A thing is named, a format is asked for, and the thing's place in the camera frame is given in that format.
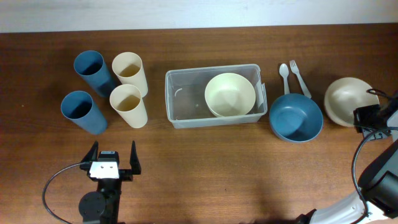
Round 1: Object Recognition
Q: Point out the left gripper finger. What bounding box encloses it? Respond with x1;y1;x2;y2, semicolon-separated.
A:
80;141;98;170
129;141;141;175

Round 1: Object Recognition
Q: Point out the cream bowl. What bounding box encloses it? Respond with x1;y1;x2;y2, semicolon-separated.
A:
324;77;379;127
205;73;256;117

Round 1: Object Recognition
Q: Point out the blue bowl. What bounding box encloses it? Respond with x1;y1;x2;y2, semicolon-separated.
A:
269;93;323;143

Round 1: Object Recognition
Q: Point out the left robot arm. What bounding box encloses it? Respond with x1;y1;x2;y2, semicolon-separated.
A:
78;142;141;224

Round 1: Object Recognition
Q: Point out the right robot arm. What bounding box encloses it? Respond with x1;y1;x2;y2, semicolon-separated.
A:
294;88;397;224

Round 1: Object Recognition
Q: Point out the clear plastic container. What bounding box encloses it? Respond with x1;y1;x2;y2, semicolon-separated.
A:
165;64;267;129

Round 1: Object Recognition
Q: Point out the blue cup front left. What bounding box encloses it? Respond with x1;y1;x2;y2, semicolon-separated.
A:
60;90;108;135

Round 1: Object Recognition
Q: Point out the blue cup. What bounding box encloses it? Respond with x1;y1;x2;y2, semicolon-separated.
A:
60;90;108;135
73;50;116;97

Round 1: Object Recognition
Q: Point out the cream cup front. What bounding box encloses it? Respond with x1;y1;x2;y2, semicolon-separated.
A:
109;84;148;129

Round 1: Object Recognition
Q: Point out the cream cup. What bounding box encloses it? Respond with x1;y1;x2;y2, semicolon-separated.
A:
109;84;148;129
112;52;148;97

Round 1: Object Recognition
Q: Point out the white plastic fork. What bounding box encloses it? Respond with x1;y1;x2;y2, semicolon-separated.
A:
289;60;312;98

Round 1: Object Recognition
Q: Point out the blue cup back left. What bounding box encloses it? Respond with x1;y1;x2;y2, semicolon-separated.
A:
73;50;116;97

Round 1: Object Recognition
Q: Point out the cream cup back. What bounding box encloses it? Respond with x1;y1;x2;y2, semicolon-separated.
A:
112;52;148;97

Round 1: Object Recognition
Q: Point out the white plastic spoon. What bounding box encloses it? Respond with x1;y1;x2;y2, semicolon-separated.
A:
279;63;290;95

